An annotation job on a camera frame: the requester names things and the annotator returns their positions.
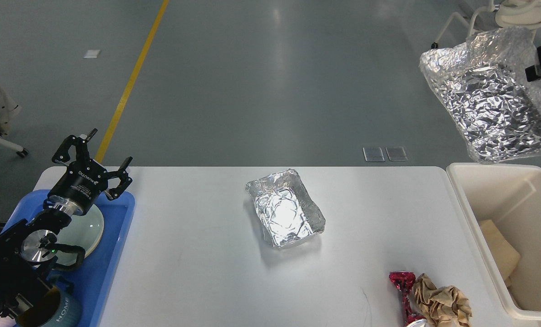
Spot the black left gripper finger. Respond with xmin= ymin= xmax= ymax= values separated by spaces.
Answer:
xmin=101 ymin=157 xmax=133 ymax=201
xmin=52 ymin=129 xmax=99 ymax=171

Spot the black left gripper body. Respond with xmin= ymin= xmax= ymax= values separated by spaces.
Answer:
xmin=48 ymin=163 xmax=108 ymax=216

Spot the light green plate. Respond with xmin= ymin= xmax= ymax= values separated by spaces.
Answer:
xmin=57 ymin=205 xmax=104 ymax=242

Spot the dark green mug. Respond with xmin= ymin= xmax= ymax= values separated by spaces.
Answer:
xmin=15 ymin=286 xmax=83 ymax=327

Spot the pink ribbed mug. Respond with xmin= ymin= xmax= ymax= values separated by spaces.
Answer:
xmin=0 ymin=317 xmax=17 ymax=327

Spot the aluminium foil tray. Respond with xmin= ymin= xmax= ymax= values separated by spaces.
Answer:
xmin=245 ymin=169 xmax=326 ymax=250

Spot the large brown paper bag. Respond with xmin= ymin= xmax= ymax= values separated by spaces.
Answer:
xmin=479 ymin=219 xmax=521 ymax=288

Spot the red white crushed can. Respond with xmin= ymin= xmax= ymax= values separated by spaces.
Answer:
xmin=388 ymin=271 xmax=428 ymax=327

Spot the brown paper ball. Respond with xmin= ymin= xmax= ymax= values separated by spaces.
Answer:
xmin=413 ymin=273 xmax=472 ymax=327

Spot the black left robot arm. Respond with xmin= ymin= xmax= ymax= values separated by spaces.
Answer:
xmin=0 ymin=129 xmax=133 ymax=327

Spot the white chair on casters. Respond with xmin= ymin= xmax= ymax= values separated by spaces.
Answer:
xmin=431 ymin=0 xmax=541 ymax=50

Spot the pink plate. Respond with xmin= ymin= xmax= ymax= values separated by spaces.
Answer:
xmin=56 ymin=235 xmax=102 ymax=266

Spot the beige plastic bin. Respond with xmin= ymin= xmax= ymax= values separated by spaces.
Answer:
xmin=447 ymin=163 xmax=541 ymax=327

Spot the right floor outlet plate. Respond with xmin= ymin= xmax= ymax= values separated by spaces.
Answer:
xmin=385 ymin=146 xmax=409 ymax=162

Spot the floor outlet plate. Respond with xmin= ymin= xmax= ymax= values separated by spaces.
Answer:
xmin=385 ymin=146 xmax=409 ymax=162
xmin=363 ymin=146 xmax=385 ymax=162

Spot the left floor outlet plate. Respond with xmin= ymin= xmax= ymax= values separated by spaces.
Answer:
xmin=363 ymin=146 xmax=385 ymax=162

